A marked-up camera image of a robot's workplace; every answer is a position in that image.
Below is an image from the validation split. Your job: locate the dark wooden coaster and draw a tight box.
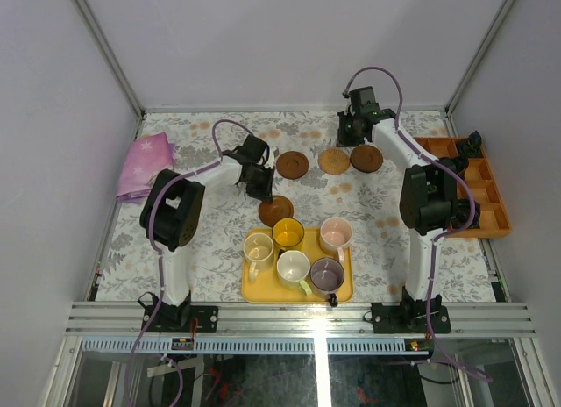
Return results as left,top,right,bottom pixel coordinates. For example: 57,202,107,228
258,195,294,227
276,151,309,180
350,145,384,174

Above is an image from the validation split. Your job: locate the white green-handled mug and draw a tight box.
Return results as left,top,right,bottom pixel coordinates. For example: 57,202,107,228
276,250,312,296

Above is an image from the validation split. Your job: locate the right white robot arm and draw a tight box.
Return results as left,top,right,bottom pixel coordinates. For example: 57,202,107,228
337,87,467,332

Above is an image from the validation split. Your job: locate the right woven rattan coaster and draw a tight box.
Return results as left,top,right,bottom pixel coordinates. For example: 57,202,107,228
318,148,351,175

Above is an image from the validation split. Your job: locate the small black clip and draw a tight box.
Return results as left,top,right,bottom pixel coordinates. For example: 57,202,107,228
329,294,338,307

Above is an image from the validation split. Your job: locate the orange compartment organizer tray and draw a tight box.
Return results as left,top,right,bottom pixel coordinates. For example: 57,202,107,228
415,137,512,239

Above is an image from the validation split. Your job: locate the purple mug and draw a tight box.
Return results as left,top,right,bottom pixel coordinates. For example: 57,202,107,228
309,257,345,299

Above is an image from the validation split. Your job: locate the yellow glass cup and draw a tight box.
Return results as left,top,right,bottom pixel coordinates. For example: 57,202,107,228
272,218,305,251

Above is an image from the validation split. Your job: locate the pink mug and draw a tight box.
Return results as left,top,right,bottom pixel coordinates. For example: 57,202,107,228
319,217,353,265

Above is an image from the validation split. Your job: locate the cream mug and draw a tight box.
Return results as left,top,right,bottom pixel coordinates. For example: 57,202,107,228
243,233,274,282

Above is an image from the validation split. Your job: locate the aluminium frame rail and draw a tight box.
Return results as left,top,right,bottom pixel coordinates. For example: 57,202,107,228
65,302,536,338

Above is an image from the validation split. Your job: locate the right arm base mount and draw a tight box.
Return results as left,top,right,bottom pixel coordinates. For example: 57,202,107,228
371,290,451,334

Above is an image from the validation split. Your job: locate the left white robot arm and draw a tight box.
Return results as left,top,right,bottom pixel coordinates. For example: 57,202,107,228
139,135,275,332

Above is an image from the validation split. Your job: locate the blue slotted cable duct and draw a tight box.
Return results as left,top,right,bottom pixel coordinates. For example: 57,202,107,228
82,337,407,355

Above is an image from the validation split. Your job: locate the black item top compartment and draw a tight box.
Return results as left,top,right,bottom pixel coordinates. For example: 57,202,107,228
456,131,483,158

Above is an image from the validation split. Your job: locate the purple snowflake cloth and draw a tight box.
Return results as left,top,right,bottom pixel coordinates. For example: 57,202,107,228
116,132,174,202

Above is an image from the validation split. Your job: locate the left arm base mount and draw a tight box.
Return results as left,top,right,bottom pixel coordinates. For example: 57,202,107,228
137,292,219,334

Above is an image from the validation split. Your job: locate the black coiled item lower compartment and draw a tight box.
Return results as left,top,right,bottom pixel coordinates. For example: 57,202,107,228
451,198,481,229

